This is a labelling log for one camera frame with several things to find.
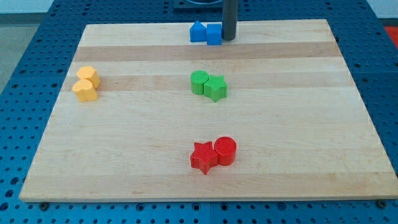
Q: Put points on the yellow hexagon block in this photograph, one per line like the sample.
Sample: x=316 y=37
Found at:
x=89 y=73

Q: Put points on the wooden board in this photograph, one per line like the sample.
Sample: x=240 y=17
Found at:
x=301 y=127

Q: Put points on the green cylinder block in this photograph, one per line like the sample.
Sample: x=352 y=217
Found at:
x=197 y=80

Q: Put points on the blue pentagon house block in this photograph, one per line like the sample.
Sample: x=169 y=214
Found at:
x=198 y=32

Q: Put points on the red star block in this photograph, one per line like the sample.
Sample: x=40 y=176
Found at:
x=204 y=157

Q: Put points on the red cylinder block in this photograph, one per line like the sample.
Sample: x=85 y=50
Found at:
x=226 y=148

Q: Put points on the yellow heart block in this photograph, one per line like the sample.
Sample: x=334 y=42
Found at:
x=84 y=91

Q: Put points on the blue cube block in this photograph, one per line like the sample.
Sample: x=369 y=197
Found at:
x=213 y=34

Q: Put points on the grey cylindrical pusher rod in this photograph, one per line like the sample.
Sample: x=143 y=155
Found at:
x=229 y=19

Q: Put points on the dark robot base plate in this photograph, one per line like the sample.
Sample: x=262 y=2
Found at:
x=186 y=5

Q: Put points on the green star block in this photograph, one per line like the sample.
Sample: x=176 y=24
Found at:
x=215 y=88

